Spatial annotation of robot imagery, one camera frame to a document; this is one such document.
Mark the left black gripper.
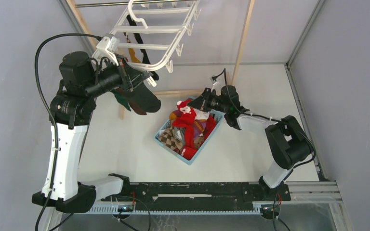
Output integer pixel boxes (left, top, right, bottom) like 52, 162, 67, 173
84, 53, 149, 99

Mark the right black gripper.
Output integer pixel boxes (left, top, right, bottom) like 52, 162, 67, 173
187, 88, 229, 114

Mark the white fluffy sock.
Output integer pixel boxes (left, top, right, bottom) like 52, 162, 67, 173
194, 109, 210, 120

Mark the red santa sock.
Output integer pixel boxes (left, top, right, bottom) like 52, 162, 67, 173
169, 98, 197, 149

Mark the white plastic clip hanger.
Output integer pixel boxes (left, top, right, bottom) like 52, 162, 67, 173
108, 0, 200, 87

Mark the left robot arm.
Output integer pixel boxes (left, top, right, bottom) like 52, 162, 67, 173
31, 51, 150, 214

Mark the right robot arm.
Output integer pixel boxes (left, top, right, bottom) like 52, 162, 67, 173
187, 85, 316, 200

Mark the black hanging sock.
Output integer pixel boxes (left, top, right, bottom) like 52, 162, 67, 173
126, 15, 160, 81

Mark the light blue plastic basket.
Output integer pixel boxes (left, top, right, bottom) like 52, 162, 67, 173
154, 110, 223, 165

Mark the yellow mustard sock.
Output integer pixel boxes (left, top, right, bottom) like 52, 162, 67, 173
124, 33, 142, 63

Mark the purple striped sock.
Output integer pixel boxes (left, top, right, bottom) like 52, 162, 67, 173
192, 119, 207, 139

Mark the grey sock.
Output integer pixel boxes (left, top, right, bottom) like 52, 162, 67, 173
173, 127, 185, 144

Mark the argyle brown sock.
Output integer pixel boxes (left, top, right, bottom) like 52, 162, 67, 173
157, 126, 183, 154

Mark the red sock in basket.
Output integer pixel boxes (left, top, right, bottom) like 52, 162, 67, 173
180, 147, 197, 160

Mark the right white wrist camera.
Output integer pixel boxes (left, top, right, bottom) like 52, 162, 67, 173
210, 75, 222, 92

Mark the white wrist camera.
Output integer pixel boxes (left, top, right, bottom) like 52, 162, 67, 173
210, 75, 222, 92
92, 34, 120, 66

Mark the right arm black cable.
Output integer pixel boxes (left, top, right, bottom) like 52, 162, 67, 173
211, 68, 317, 169

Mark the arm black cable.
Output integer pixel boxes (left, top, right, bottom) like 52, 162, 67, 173
211, 68, 317, 169
33, 33, 103, 231

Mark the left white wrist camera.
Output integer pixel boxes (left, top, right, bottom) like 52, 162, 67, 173
92, 34, 120, 66

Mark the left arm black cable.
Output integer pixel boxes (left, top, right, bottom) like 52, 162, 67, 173
33, 33, 103, 231

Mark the wooden drying rack frame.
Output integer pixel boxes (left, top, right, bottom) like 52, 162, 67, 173
67, 0, 256, 120

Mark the black mounting rail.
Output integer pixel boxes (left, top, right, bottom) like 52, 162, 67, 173
119, 182, 291, 212

